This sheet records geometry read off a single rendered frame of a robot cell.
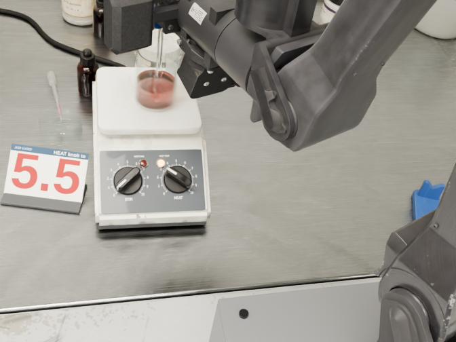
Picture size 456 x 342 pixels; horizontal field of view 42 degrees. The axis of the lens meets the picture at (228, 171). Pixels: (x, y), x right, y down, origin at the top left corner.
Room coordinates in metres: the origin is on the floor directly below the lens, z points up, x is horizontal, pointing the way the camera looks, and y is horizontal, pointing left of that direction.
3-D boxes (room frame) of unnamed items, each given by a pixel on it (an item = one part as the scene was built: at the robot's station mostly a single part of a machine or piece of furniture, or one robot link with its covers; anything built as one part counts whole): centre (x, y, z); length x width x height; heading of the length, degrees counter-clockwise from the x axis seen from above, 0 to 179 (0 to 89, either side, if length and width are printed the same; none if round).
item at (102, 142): (0.54, 0.10, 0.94); 0.22 x 0.13 x 0.08; 17
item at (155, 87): (0.56, 0.10, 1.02); 0.06 x 0.05 x 0.08; 175
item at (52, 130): (0.56, 0.22, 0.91); 0.06 x 0.06 x 0.02
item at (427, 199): (0.52, -0.26, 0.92); 0.10 x 0.03 x 0.04; 177
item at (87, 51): (0.66, 0.22, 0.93); 0.03 x 0.03 x 0.07
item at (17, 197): (0.46, 0.21, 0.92); 0.09 x 0.06 x 0.04; 95
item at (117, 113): (0.56, 0.11, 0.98); 0.12 x 0.12 x 0.01; 17
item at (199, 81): (0.48, 0.03, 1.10); 0.07 x 0.06 x 0.07; 129
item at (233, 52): (0.42, -0.01, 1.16); 0.07 x 0.06 x 0.09; 42
